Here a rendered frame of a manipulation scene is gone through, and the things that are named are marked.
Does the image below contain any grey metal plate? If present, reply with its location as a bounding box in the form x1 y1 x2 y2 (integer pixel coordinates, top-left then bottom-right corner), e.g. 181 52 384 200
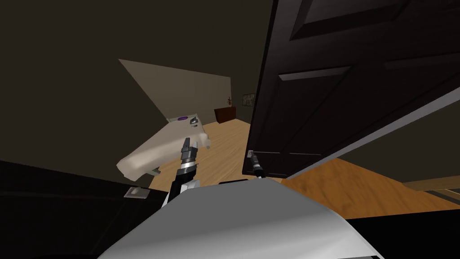
124 187 151 200

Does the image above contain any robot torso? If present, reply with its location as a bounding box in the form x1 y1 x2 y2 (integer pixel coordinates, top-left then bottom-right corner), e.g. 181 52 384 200
96 178 386 259

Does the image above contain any dark brown cabinet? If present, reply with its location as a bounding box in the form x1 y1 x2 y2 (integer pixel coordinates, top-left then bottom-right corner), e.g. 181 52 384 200
214 96 238 125

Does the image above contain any dark brown panelled door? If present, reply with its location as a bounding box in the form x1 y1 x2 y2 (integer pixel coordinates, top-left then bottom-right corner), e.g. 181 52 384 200
242 0 460 179

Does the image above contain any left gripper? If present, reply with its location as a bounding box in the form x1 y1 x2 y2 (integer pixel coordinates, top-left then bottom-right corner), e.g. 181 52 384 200
180 137 199 164

